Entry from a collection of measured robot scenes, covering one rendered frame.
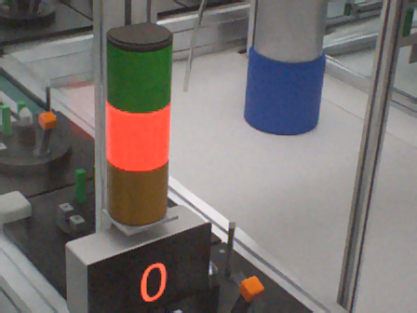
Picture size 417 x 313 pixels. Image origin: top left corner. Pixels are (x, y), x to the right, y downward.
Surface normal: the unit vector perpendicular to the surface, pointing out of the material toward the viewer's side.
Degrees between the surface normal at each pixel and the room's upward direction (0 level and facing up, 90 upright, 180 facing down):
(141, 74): 90
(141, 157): 90
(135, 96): 90
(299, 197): 0
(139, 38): 0
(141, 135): 90
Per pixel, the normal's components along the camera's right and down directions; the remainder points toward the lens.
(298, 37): 0.09, 0.48
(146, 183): 0.33, 0.47
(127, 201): -0.25, 0.45
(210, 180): 0.05, -0.88
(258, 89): -0.76, 0.27
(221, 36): 0.59, 0.41
